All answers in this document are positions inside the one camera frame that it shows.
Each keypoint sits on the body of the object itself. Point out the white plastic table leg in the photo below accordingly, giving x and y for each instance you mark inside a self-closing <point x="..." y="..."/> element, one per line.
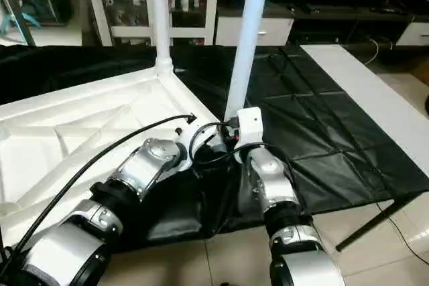
<point x="161" y="11"/>
<point x="248" y="31"/>

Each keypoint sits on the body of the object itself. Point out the white plastic table top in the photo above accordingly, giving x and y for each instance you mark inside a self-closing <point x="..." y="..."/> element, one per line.
<point x="53" y="132"/>

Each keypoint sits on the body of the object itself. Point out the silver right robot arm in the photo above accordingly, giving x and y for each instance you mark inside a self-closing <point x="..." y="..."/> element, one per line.
<point x="268" y="179"/>

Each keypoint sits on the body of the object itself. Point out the black work mat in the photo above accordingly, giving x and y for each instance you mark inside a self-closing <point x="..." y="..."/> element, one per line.
<point x="322" y="138"/>

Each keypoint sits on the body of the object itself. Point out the white drawer unit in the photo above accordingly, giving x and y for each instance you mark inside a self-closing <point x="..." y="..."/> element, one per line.
<point x="268" y="31"/>

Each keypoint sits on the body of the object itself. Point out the white glass door cabinet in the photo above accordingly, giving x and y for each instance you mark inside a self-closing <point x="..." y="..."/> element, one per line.
<point x="134" y="5"/>

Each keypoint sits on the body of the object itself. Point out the black tripod leg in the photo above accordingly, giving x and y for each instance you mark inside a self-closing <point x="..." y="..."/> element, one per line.
<point x="375" y="226"/>

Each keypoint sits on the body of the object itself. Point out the white low cabinet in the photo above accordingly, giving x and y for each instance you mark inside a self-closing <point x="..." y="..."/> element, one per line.
<point x="414" y="33"/>

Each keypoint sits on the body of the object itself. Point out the teal stand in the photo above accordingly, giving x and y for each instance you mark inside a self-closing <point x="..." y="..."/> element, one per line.
<point x="17" y="18"/>

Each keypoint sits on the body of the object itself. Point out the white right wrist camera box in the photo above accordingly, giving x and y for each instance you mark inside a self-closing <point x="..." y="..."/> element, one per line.
<point x="249" y="125"/>

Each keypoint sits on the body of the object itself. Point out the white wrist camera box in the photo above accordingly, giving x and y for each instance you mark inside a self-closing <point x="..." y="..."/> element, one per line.
<point x="249" y="125"/>
<point x="182" y="140"/>

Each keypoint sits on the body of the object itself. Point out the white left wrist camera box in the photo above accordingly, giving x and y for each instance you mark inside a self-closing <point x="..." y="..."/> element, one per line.
<point x="182" y="140"/>

